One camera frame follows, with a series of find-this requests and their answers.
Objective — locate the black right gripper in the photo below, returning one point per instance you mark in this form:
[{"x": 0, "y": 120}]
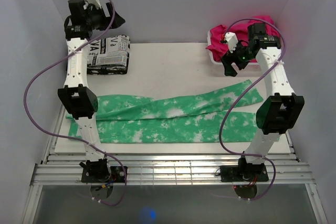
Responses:
[{"x": 229, "y": 58}]

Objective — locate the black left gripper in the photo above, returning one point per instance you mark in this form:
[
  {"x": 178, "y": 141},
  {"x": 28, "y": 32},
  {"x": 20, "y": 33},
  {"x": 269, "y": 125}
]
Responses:
[{"x": 116, "y": 22}]

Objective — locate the green white tie-dye trousers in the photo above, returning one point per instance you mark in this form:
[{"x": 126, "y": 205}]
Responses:
[{"x": 131, "y": 119}]

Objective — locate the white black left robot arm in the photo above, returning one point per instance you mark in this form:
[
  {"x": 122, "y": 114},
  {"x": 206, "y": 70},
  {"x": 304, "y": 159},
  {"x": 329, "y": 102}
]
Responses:
[{"x": 79, "y": 101}]

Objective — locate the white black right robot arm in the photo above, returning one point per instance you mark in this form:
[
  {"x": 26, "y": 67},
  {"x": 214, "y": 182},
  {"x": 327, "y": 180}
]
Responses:
[{"x": 278, "y": 113}]

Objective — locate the pink crumpled trousers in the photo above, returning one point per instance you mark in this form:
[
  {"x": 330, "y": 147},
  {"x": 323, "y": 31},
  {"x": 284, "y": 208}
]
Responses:
[{"x": 216, "y": 35}]

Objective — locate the newspaper print folded trousers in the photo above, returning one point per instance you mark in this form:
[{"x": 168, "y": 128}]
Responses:
[{"x": 109, "y": 55}]

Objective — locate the white plastic basket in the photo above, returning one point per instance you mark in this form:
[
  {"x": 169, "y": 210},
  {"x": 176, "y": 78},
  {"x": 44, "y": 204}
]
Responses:
[{"x": 252, "y": 66}]

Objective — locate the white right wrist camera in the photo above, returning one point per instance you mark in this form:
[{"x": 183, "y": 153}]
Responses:
[{"x": 230, "y": 39}]

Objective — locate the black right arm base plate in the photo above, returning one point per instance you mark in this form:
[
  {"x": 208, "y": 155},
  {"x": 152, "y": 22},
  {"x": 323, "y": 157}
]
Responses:
[{"x": 239, "y": 174}]

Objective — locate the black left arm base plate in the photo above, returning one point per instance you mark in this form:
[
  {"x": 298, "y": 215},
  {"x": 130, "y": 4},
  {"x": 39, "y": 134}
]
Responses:
[{"x": 114, "y": 174}]

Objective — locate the aluminium rail frame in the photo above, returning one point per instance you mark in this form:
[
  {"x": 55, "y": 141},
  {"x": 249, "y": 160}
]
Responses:
[{"x": 165, "y": 164}]

